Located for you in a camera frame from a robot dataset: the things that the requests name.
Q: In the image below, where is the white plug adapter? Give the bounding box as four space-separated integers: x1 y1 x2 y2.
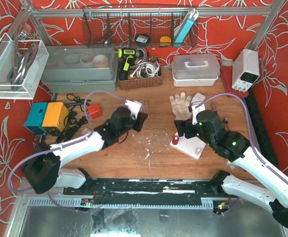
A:
191 93 206 105

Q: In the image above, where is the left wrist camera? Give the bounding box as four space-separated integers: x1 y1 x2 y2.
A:
124 100 142 120

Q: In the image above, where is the large red spring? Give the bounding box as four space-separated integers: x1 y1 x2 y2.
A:
172 135 179 145

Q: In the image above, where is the grey plastic storage box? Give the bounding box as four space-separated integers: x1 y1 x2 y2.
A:
41 45 118 93

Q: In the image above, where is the yellow and teal box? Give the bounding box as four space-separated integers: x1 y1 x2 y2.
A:
24 102 69 136

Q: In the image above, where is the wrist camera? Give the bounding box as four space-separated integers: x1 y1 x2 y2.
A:
188 104 205 125
124 100 142 120

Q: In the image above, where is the white power supply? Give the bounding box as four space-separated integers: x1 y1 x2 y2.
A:
232 49 259 92

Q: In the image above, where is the red handled ratchet wrench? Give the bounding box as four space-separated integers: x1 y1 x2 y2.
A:
222 117 231 131

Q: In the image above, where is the orange small block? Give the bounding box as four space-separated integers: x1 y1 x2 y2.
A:
87 103 102 119

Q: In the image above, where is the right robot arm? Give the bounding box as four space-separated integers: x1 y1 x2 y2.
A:
174 110 288 229

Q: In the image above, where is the red mat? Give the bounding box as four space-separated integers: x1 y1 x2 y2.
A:
220 66 249 98

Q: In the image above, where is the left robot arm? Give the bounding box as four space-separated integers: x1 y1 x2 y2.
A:
21 107 148 194

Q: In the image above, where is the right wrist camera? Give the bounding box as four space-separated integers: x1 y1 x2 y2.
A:
188 104 205 125

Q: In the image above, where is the wicker basket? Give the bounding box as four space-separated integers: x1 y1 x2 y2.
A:
117 68 163 90

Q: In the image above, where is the small card box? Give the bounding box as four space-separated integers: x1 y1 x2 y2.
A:
81 128 90 135

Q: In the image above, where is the black wire basket shelf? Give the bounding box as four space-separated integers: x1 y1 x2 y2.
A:
82 3 198 47

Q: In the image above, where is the white work glove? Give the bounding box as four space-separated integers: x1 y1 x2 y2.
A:
169 92 192 120

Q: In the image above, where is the black round tape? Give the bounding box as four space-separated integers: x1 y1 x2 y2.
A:
134 34 151 47

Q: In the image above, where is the blue white book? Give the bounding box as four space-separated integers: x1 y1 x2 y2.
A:
173 8 199 47

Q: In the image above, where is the black cable tangle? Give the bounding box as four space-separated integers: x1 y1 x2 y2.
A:
42 93 92 143

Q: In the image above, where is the orange handled screwdriver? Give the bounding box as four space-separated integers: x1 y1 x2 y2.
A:
211 101 217 112

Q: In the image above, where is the green cordless drill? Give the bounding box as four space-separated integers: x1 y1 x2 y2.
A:
118 48 144 80

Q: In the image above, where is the clear acrylic bin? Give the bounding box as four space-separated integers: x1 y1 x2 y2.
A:
0 34 49 100

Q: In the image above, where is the white lidded container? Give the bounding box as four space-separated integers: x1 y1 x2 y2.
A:
171 54 220 87

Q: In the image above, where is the white peg base plate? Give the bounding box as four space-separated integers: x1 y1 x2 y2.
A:
170 133 206 160

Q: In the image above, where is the yellow tape measure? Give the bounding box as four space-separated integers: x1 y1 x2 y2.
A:
160 36 172 47

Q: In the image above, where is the translucent parts bin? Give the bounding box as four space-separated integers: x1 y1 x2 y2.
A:
137 100 149 115

